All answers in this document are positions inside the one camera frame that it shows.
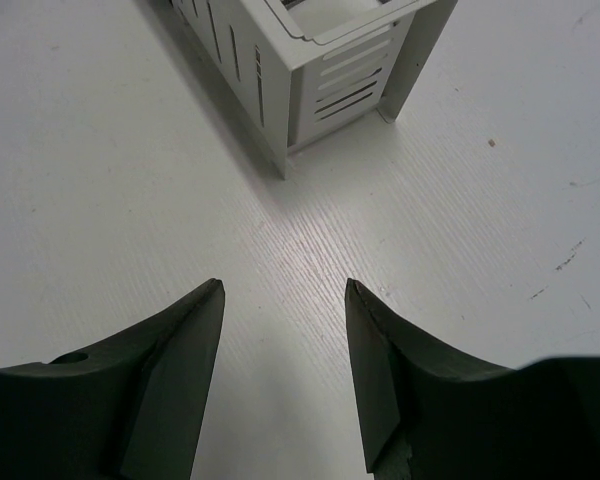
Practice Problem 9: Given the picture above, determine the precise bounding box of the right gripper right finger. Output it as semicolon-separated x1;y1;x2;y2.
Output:
345;279;600;479

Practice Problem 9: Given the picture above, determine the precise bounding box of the white organizer box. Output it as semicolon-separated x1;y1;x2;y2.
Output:
171;0;456;174

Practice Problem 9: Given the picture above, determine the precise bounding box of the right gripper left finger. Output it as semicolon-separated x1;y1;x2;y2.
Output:
0;279;225;479

